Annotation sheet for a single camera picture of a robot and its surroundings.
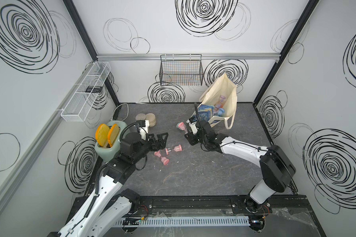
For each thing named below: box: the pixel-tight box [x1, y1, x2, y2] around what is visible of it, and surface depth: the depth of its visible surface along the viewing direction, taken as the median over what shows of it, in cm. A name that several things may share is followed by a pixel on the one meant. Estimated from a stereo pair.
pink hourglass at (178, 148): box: [165, 144, 183, 156], surface depth 93 cm
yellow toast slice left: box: [94, 123, 110, 148], surface depth 80 cm
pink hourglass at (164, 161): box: [153, 150, 170, 166], surface depth 90 cm
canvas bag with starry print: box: [186, 72, 238, 130], surface depth 95 cm
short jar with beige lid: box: [145, 112, 157, 128], surface depth 105 cm
